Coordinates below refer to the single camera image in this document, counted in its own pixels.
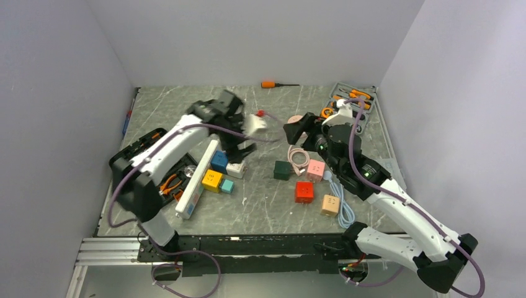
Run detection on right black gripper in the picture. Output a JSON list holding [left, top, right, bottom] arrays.
[[286, 112, 343, 174]]

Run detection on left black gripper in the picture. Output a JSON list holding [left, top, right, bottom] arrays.
[[213, 112, 256, 163]]

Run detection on pink cube adapter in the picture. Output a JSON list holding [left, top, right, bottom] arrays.
[[306, 160, 326, 183]]

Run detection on pink cable with plug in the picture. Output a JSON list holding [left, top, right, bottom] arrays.
[[287, 143, 311, 177]]

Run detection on grey tool case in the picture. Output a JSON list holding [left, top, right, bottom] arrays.
[[319, 83, 377, 135]]

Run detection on red cube adapter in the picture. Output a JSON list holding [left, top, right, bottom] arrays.
[[295, 181, 314, 204]]

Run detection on dark green cube adapter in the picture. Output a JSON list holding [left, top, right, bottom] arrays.
[[273, 160, 292, 181]]

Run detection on tan wooden cube adapter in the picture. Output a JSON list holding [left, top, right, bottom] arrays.
[[321, 194, 341, 217]]

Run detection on clear plastic screw box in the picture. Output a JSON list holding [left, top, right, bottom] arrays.
[[377, 158, 407, 191]]

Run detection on black tool case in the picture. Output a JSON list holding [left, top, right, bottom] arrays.
[[109, 128, 197, 207]]

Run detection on white power strip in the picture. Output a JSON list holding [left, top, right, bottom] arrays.
[[175, 140, 220, 219]]

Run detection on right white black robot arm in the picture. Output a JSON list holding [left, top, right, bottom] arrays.
[[283, 112, 478, 294]]

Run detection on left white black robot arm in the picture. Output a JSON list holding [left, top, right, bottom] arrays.
[[110, 90, 256, 261]]

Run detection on teal small plug adapter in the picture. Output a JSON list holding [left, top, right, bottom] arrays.
[[220, 179, 234, 194]]

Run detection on dark blue cube adapter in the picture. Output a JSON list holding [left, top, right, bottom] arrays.
[[210, 150, 228, 174]]

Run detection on white cube adapter with picture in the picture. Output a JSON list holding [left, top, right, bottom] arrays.
[[226, 161, 247, 179]]

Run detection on yellow cube adapter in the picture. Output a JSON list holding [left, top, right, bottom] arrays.
[[201, 169, 223, 193]]

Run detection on blue red pen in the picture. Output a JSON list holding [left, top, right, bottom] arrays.
[[122, 95, 136, 137]]

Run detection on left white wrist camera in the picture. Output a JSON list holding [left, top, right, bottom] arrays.
[[243, 114, 268, 136]]

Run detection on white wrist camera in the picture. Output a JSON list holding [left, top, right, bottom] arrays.
[[243, 114, 268, 136], [323, 99, 354, 126]]

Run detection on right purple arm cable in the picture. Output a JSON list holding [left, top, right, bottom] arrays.
[[339, 96, 486, 298]]

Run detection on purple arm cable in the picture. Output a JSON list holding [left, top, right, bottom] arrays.
[[339, 96, 486, 298], [107, 110, 287, 298]]

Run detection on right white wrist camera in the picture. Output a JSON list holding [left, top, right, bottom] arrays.
[[323, 99, 354, 126]]

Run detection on orange handled screwdriver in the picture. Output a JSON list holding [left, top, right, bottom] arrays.
[[261, 81, 299, 89]]

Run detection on light blue coiled cable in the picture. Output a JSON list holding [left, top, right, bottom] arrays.
[[322, 170, 356, 230]]

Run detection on orange handled pliers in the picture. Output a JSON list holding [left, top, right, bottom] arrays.
[[159, 174, 182, 196]]

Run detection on black aluminium base frame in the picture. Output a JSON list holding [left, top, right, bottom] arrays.
[[74, 233, 440, 277]]

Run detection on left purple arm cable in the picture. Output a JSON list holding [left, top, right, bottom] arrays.
[[107, 110, 287, 298]]

